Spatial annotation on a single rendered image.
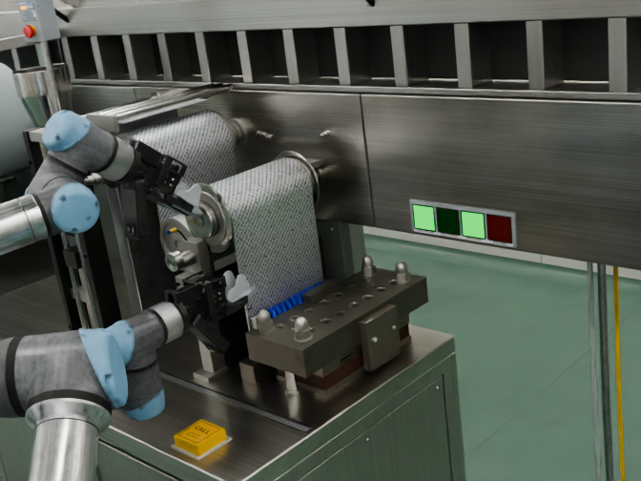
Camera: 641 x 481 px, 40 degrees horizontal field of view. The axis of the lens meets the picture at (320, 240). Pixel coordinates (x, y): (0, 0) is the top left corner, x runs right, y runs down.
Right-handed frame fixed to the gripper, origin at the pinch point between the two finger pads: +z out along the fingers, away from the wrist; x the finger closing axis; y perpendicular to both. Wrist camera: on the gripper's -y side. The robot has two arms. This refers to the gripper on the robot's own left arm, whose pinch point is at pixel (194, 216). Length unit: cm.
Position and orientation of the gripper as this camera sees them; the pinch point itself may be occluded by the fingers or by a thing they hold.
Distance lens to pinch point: 178.1
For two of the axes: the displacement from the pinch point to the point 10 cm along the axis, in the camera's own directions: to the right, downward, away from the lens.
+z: 5.9, 3.6, 7.2
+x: -7.3, -1.3, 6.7
